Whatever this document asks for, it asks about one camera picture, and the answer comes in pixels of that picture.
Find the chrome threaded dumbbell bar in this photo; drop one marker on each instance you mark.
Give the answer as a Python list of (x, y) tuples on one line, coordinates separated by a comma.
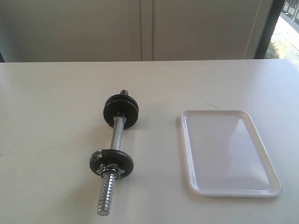
[(105, 200)]

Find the black weight plate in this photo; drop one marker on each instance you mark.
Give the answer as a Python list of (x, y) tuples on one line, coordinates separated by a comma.
[(106, 158), (121, 97)]

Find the black weight plate far end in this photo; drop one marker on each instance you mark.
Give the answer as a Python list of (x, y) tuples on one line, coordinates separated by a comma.
[(122, 108)]

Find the chrome spinlock collar nut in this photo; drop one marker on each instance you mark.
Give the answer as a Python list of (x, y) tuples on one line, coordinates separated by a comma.
[(109, 169)]

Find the white plastic tray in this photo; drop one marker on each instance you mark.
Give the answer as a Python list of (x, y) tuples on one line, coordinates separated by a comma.
[(225, 156)]

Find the dark window frame post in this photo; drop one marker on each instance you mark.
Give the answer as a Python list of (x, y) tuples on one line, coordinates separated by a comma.
[(269, 27)]

